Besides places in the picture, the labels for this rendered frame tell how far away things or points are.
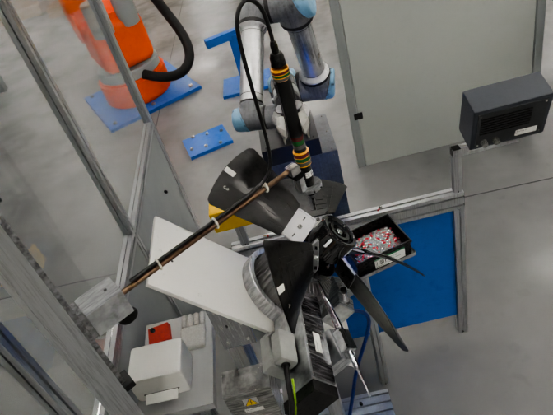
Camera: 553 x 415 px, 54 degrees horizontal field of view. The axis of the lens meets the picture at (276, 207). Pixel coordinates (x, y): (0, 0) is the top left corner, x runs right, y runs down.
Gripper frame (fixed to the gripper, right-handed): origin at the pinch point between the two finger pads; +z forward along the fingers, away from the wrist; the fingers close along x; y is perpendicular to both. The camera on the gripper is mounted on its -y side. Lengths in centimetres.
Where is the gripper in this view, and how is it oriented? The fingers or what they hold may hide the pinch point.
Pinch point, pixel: (295, 130)
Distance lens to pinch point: 138.0
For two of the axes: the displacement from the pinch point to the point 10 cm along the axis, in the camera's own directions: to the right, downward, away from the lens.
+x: -9.7, 2.4, 0.7
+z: 1.0, 6.2, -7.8
